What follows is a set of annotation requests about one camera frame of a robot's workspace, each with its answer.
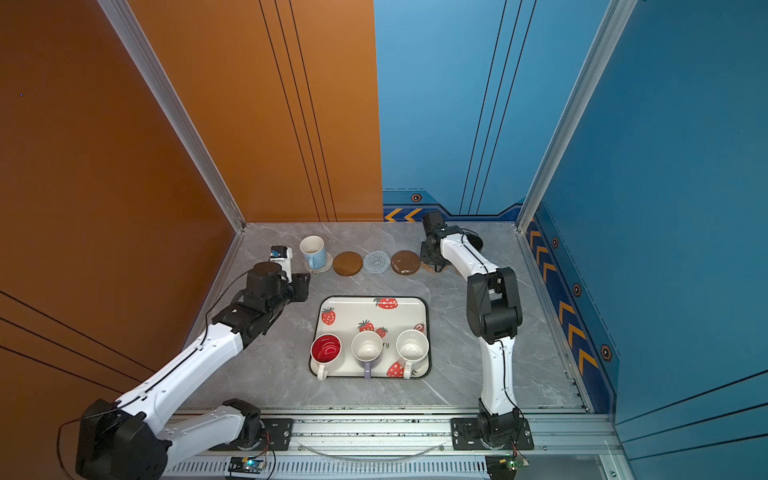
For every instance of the blue grey woven coaster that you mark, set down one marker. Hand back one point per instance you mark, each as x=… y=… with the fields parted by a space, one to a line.
x=376 y=262

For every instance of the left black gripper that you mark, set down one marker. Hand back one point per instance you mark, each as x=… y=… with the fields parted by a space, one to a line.
x=300 y=286

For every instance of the aluminium corner post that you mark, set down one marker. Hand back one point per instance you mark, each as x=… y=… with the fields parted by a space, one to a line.
x=600 y=52
x=128 y=29

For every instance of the left aluminium corner post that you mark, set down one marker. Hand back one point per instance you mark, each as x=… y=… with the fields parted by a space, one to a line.
x=128 y=29

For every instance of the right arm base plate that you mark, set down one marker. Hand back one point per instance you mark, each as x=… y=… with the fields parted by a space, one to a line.
x=474 y=434

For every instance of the black mug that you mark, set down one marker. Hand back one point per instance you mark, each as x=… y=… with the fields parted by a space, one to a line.
x=475 y=241

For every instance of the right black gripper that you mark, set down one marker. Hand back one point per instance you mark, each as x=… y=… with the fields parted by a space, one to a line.
x=424 y=255

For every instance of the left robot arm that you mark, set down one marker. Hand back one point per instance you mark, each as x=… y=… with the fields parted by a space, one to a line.
x=130 y=438

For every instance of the aluminium front rail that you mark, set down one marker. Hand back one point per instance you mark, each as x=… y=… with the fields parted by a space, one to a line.
x=348 y=432

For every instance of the right aluminium corner post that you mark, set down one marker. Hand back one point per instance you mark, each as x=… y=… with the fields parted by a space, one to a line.
x=600 y=52

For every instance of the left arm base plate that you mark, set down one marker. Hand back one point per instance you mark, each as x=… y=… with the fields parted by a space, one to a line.
x=272 y=434

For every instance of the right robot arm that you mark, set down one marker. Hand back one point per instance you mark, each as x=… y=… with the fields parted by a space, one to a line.
x=494 y=315

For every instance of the left green circuit board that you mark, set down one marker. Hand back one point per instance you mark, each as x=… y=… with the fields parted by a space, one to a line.
x=246 y=467

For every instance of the dark brown worn coaster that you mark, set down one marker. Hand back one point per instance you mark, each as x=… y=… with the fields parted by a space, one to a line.
x=405 y=262

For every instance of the white strawberry serving tray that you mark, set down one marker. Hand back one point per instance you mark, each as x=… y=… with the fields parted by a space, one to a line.
x=388 y=316

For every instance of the light brown wooden coaster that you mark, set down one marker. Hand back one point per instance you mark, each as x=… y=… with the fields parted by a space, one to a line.
x=348 y=263

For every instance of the light blue mug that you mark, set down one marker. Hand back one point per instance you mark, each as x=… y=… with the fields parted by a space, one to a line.
x=313 y=250

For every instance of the right green circuit board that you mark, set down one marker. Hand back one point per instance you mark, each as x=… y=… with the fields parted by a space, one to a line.
x=505 y=467

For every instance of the white purple handled mug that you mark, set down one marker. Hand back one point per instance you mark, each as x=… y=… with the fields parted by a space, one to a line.
x=367 y=347

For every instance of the red interior white mug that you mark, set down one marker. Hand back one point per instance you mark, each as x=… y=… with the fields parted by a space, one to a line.
x=324 y=351

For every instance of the green circuit board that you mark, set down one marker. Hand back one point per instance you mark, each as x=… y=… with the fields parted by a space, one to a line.
x=505 y=467
x=246 y=467

